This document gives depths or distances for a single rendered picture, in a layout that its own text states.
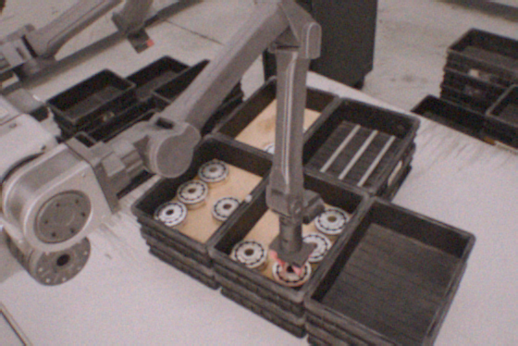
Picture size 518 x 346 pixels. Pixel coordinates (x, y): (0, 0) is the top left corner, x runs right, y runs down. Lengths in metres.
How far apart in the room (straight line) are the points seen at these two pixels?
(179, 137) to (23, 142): 0.24
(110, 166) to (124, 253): 0.94
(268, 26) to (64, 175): 0.46
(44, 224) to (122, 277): 0.90
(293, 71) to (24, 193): 0.56
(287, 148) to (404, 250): 0.54
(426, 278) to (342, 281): 0.22
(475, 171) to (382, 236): 0.57
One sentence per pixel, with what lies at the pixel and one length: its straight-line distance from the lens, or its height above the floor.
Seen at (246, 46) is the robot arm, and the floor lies 1.52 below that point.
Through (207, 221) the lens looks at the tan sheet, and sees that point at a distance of 1.53.
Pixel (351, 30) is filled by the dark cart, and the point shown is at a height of 0.54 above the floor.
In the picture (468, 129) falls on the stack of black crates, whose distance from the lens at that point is 2.80.
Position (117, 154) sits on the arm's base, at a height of 1.48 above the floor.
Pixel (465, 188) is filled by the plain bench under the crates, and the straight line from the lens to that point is 1.84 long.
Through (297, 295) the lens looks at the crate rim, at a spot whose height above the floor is 0.93.
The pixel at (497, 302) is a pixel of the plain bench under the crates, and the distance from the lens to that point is 1.57.
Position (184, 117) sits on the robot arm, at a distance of 0.85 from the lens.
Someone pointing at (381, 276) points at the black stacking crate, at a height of 0.83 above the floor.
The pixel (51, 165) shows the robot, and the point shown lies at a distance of 0.80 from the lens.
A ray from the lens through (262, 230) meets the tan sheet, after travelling 1.48.
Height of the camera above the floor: 1.97
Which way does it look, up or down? 43 degrees down
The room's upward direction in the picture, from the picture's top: 7 degrees counter-clockwise
